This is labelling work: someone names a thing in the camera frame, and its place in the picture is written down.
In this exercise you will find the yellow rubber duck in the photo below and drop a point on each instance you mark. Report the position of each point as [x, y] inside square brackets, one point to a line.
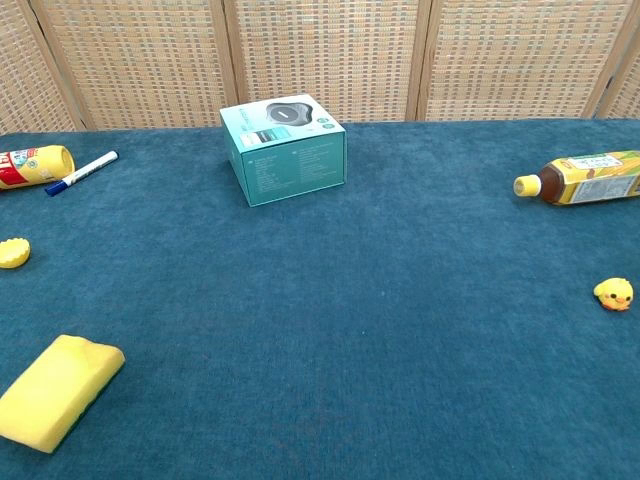
[614, 292]

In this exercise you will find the teal cardboard product box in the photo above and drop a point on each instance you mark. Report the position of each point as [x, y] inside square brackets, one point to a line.
[292, 170]

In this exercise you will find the woven wicker folding screen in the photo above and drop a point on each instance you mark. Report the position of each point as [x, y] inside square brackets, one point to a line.
[325, 50]

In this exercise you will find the white marker with blue cap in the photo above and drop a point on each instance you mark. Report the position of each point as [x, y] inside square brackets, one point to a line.
[82, 172]

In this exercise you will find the tea bottle with yellow label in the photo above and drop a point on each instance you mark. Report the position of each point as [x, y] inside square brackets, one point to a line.
[590, 180]

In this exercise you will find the yellow and red can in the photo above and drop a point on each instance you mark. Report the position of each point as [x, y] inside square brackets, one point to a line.
[35, 165]

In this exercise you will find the yellow sponge with green backing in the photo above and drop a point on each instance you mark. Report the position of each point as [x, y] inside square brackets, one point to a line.
[55, 390]

